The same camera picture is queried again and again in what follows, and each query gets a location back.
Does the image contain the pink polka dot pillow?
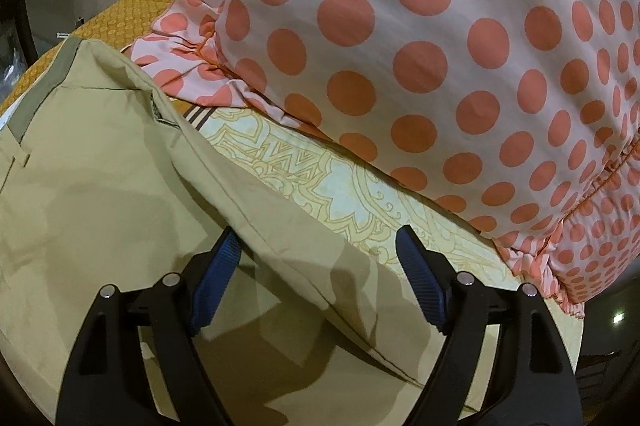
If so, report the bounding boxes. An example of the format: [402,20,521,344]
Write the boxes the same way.
[130,0,639,316]

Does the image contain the yellow orange patterned bedsheet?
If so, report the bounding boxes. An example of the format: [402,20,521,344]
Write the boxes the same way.
[0,0,584,426]

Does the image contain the beige khaki pants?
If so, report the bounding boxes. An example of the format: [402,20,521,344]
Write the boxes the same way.
[1,38,437,425]

